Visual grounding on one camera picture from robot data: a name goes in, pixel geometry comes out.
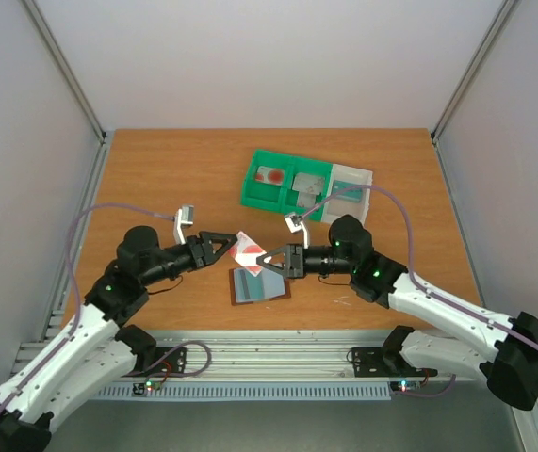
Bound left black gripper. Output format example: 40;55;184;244
141;232;238;287

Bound card with red circle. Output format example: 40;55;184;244
228;231;265;277

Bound brown leather card holder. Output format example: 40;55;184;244
229;267;291;306

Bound teal VIP card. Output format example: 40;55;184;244
234;268;265;304

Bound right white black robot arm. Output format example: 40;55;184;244
256;215;538;411

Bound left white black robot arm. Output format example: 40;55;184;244
0;226;237;451

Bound grey silver card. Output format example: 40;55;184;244
292;172;325;196

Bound card with red circles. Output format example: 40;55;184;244
253;166;285;186

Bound green bin middle compartment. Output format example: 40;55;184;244
279;156;333;214

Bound white plastic bin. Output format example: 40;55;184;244
319;162;374;227

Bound left controller board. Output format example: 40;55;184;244
132;380;163;396

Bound controller board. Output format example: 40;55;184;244
132;380;163;396
390;379;423;393

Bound right controller board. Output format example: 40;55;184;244
390;379;423;393

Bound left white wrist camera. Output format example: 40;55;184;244
172;204;194;245

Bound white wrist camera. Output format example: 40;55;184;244
172;204;194;245
285;212;310;249

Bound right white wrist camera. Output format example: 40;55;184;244
285;212;310;249

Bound aluminium front rail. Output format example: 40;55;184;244
18;329;486;383

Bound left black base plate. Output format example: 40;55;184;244
127;347;187;377

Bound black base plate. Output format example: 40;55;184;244
127;347;187;377
346;347;438;379

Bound grey slotted cable duct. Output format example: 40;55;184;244
92;381;391;403

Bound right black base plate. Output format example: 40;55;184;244
346;347;438;379

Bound left aluminium frame post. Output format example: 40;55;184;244
19;0;106;144

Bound aluminium frame post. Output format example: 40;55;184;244
19;0;106;144
431;0;521;146

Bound right aluminium frame post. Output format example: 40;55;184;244
431;0;521;146

